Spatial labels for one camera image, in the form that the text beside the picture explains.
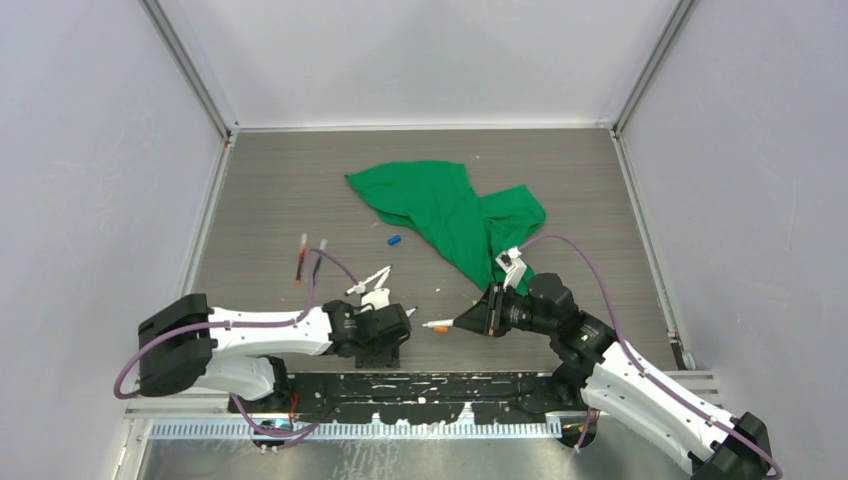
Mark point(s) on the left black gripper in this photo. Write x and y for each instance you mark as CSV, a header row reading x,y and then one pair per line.
x,y
388,358

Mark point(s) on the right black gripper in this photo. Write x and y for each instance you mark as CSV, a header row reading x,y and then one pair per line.
x,y
487,316

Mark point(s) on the white marker green tip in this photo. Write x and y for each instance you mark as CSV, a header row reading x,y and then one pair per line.
x,y
438,324

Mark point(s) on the red orange pen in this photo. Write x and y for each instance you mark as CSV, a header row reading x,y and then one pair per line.
x,y
301,258

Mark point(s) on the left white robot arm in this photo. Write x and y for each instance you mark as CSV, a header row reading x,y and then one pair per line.
x,y
191,344

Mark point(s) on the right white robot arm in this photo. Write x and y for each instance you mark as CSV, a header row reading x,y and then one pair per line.
x,y
609,375

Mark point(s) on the white marker blue tip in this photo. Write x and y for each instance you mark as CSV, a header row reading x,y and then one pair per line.
x,y
381,278

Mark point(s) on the green cloth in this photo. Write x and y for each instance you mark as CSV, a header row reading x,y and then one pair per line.
x,y
436,199

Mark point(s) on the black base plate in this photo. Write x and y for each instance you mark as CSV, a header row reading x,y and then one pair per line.
x,y
420,398

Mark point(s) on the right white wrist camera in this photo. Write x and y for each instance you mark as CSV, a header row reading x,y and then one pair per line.
x,y
512,264

